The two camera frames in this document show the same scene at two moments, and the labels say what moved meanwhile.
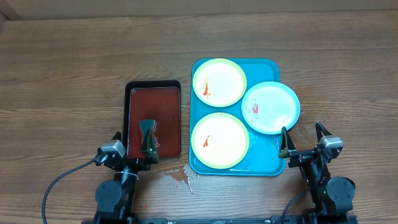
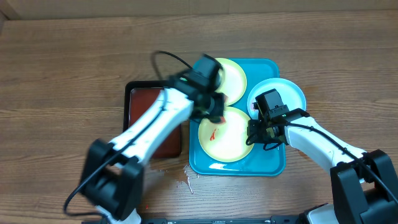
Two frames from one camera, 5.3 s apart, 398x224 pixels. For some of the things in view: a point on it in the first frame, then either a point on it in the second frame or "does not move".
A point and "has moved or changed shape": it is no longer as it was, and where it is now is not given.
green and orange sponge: [148, 139] has moved or changed shape
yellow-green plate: [219, 140] has moved or changed shape
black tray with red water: [157, 100] does not move
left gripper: [142, 164] → [217, 108]
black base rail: [273, 219] does not move
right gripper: [302, 158] → [257, 127]
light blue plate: [269, 106] has moved or changed shape
